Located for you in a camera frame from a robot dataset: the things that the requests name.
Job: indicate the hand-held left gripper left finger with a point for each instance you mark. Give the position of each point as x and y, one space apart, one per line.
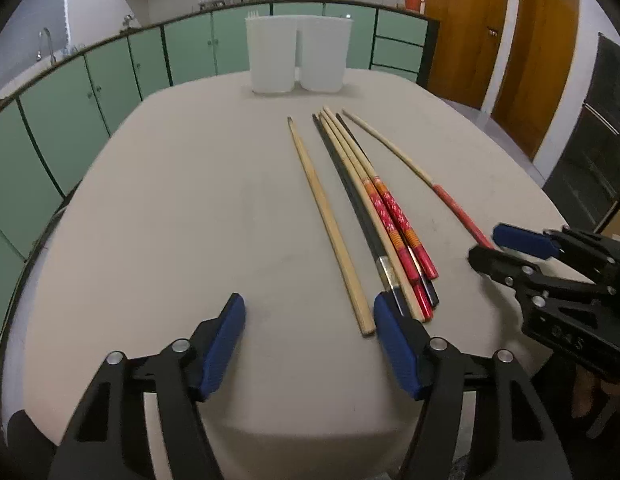
225 345

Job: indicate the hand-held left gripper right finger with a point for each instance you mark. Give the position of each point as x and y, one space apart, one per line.
397 350

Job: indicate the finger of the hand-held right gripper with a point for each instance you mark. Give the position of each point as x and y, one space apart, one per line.
494 262
519 240

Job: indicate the thin wooden red-ended chopstick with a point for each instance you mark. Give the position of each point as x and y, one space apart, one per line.
459 212

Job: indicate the plain black chopstick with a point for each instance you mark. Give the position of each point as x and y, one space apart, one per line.
431 295

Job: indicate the plain wooden chopstick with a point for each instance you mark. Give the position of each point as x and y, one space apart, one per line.
325 210

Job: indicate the black chopstick with silver band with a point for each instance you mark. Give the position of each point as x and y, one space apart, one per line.
346 185

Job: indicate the white two-compartment utensil holder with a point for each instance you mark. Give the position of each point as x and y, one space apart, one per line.
272 55

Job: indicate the dark glass-front cabinet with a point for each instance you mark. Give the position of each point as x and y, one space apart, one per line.
594 150

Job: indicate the beige tablecloth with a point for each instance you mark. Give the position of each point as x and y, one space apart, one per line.
215 200

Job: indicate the wooden door in corner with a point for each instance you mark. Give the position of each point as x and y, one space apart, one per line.
534 65

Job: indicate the wooden door with knob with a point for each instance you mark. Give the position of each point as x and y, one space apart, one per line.
464 35

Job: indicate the green base kitchen cabinets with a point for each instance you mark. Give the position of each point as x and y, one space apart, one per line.
65 105

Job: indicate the small kettle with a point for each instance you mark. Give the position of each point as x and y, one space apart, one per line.
127 22

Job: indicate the metal sink faucet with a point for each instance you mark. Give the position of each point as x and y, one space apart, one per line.
46 45

